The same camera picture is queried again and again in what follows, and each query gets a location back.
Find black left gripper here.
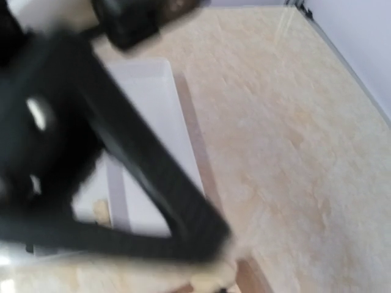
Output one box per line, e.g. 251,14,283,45
91,1,202,51

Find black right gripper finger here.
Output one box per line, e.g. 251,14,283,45
0,27,233,266

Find white plastic divided tray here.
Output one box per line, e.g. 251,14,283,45
33,57,205,257

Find white chess piece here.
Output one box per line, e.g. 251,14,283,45
189,247,238,292

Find wooden chess board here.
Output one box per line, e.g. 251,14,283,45
174,73,273,292

